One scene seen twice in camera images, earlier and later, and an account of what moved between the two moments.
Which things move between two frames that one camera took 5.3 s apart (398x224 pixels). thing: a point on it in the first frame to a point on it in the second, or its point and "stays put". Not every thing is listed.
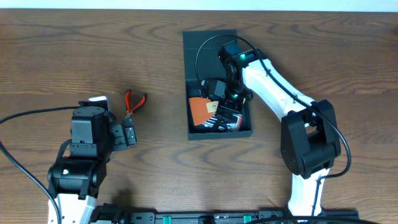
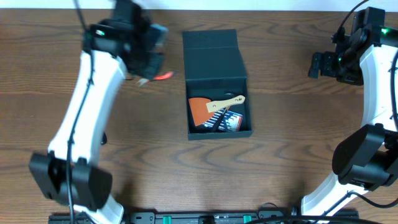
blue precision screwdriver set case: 224,122 stays put
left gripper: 129,134 to 152,64
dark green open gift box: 202,63 stays put
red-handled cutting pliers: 127,99 to 145,81
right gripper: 226,104 to 328,58
